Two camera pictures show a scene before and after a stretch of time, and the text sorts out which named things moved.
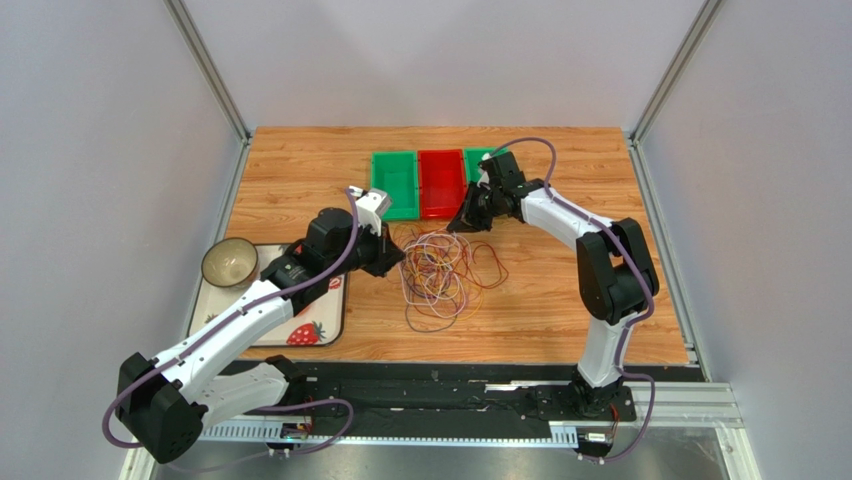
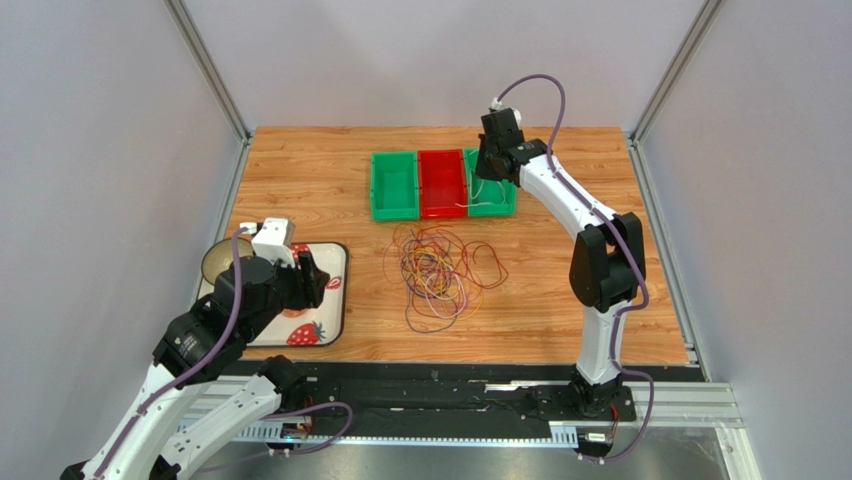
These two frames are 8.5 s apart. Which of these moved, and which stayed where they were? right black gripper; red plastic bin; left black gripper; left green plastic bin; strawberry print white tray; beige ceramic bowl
Moved: left black gripper; right black gripper
Stayed: red plastic bin; strawberry print white tray; beige ceramic bowl; left green plastic bin
